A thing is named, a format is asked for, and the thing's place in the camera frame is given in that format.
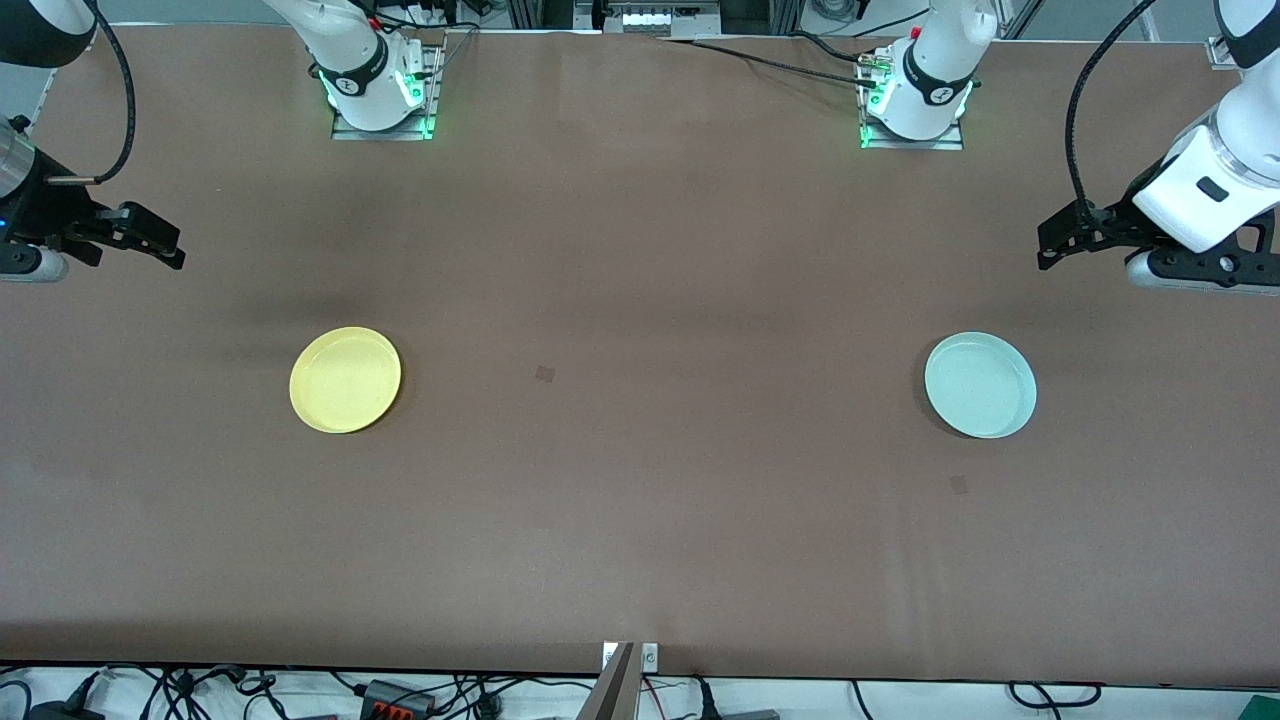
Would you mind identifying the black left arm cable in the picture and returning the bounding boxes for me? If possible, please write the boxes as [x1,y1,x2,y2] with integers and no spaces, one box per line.
[1064,0,1159,216]

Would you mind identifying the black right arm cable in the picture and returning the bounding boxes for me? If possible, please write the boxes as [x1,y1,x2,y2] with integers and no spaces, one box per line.
[45,0,137,186]

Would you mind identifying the white socket strip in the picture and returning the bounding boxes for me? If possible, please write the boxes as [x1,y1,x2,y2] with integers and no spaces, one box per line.
[620,8,721,36]

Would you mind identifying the grey camera mount pole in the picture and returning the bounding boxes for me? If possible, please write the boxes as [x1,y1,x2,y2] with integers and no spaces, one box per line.
[578,642,638,720]

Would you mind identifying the yellow round plate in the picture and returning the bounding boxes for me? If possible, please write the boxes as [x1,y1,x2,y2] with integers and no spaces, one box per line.
[289,326,403,435]

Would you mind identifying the black looped floor cable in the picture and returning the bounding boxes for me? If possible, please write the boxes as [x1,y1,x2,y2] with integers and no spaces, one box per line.
[1008,682,1103,709]

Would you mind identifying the black cable on table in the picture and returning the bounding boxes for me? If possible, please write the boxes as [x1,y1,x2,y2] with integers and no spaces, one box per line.
[660,35,886,86]

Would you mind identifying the aluminium arm base plate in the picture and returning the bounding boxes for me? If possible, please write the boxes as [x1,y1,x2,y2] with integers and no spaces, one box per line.
[332,45,441,141]
[862,118,964,151]

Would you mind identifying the pale green round plate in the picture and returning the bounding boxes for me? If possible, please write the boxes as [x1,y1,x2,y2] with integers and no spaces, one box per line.
[924,331,1038,440]

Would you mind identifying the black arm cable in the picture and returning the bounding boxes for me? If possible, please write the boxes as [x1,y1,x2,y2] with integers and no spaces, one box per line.
[45,0,137,186]
[1064,0,1159,216]

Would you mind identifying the black orange connector box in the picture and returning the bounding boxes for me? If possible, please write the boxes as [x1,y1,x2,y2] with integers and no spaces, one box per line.
[362,680,436,719]

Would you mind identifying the black tangled floor cables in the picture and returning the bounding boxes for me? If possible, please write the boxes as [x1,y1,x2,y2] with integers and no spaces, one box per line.
[0,663,361,720]

